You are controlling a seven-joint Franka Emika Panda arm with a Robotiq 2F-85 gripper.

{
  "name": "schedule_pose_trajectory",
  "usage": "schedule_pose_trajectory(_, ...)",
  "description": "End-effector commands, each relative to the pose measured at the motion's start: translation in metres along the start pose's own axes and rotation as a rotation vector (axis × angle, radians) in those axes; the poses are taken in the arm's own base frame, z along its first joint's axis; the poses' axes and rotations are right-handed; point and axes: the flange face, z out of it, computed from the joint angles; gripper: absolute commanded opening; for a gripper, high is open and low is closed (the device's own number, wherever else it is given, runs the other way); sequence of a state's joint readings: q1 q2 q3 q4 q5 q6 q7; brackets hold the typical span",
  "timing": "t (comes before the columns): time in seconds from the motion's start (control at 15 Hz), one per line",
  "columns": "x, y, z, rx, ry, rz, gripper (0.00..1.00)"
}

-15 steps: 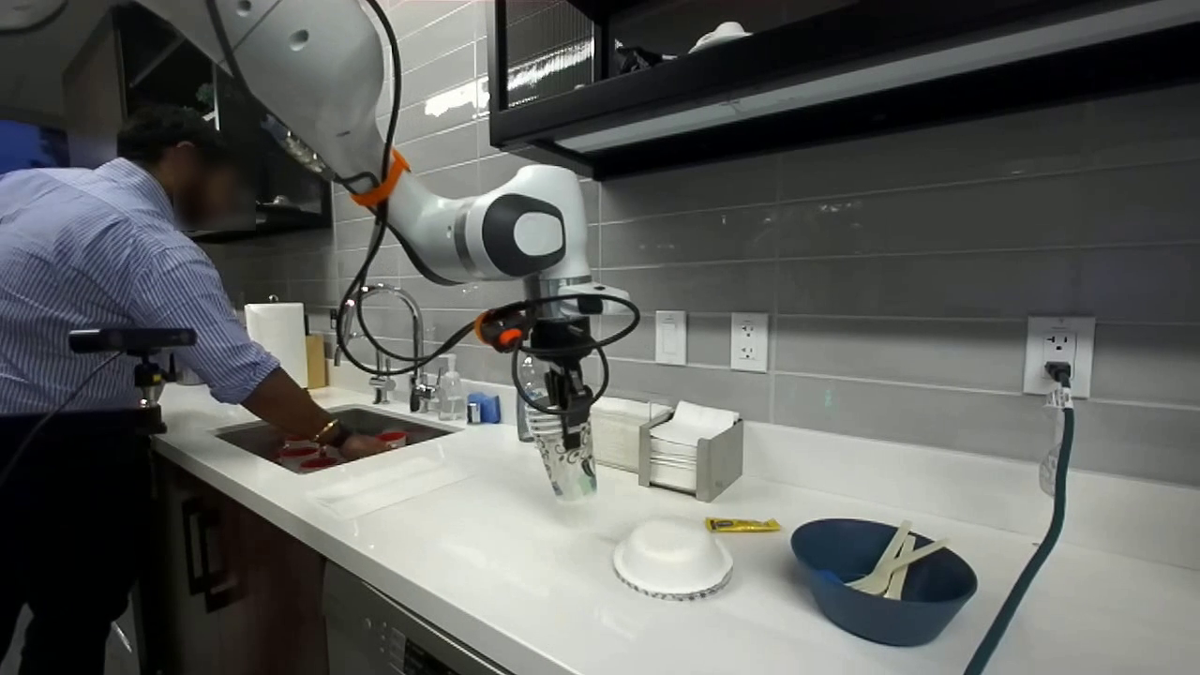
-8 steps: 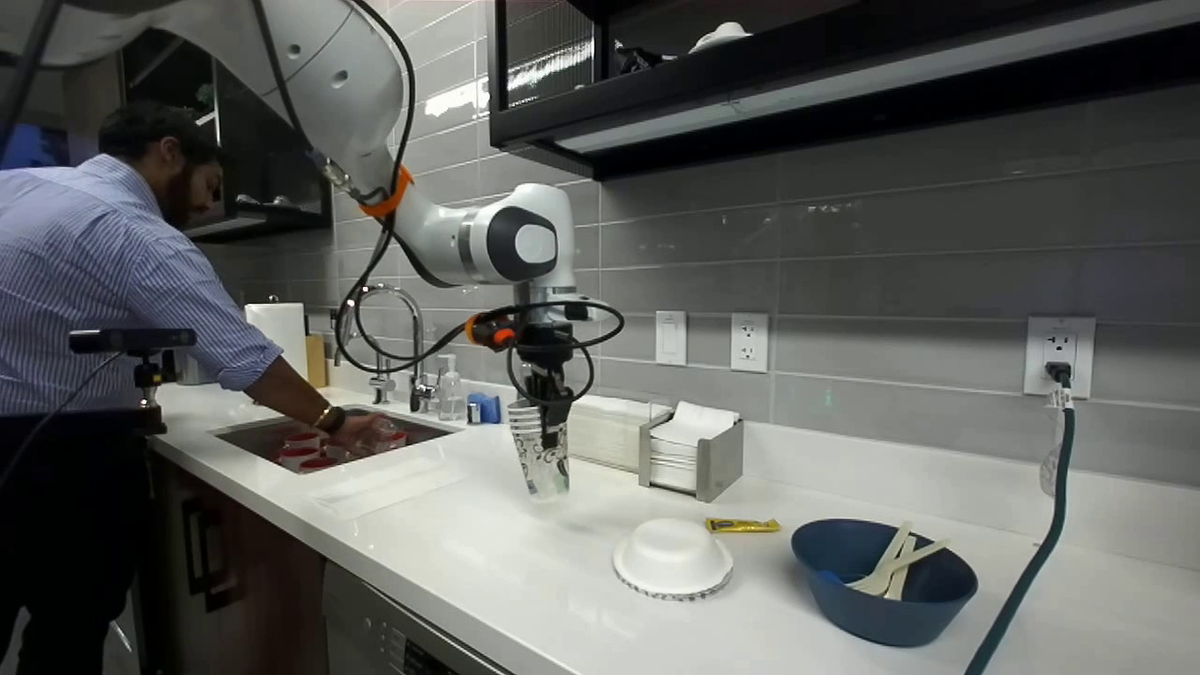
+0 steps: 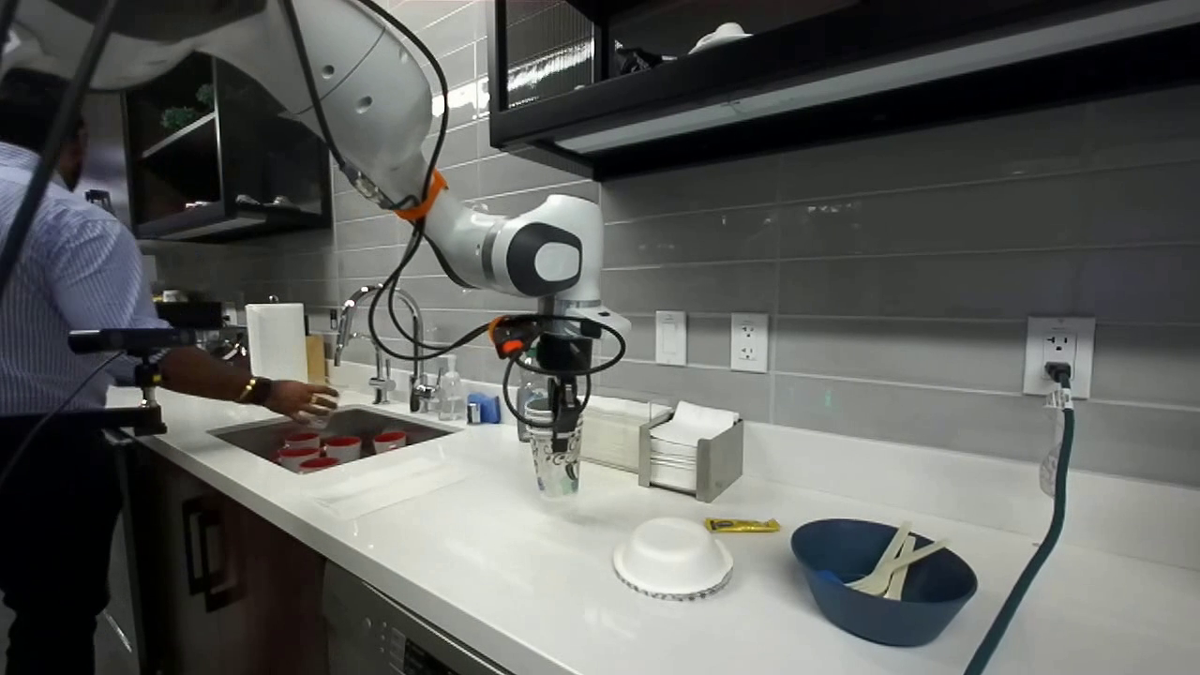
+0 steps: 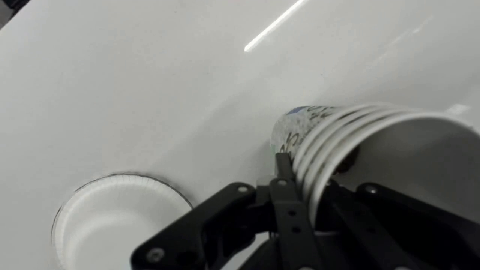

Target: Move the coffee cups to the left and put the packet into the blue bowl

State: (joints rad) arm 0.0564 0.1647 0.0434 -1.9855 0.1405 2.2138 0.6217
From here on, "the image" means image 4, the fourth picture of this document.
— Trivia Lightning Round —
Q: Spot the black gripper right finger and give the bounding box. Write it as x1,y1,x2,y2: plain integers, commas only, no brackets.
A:
312,147,480,270

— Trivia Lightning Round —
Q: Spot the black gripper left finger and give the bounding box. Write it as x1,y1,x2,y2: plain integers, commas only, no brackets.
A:
131,152,323,270

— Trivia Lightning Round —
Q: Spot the stack of printed coffee cups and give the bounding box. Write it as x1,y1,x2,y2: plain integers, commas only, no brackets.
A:
270,102,480,237

